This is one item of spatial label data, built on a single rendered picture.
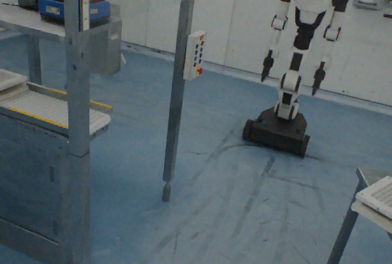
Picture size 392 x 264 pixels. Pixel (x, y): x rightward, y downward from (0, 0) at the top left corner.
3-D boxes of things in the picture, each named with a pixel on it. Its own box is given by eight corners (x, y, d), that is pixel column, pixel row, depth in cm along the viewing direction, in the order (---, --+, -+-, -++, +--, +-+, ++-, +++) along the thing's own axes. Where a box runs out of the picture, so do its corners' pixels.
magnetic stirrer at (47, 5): (112, 18, 169) (113, -4, 165) (81, 27, 152) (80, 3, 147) (73, 9, 175) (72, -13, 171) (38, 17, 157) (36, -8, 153)
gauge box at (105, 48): (120, 70, 182) (122, 26, 173) (108, 76, 173) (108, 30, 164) (80, 59, 189) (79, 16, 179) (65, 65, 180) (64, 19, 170)
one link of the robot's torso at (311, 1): (290, 20, 362) (299, -23, 344) (328, 28, 352) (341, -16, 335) (283, 26, 337) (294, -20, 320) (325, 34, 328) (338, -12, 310)
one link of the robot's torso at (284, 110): (276, 108, 392) (283, 69, 356) (296, 114, 386) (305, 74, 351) (271, 119, 382) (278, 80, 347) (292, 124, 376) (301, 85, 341)
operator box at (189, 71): (201, 73, 251) (207, 31, 238) (190, 81, 237) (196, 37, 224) (192, 71, 253) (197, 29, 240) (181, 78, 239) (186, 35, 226)
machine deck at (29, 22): (122, 28, 173) (122, 18, 171) (64, 47, 142) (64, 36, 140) (8, 1, 191) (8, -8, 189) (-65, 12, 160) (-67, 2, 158)
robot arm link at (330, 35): (320, 52, 345) (327, 29, 339) (332, 54, 342) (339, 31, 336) (318, 52, 335) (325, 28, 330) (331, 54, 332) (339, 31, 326)
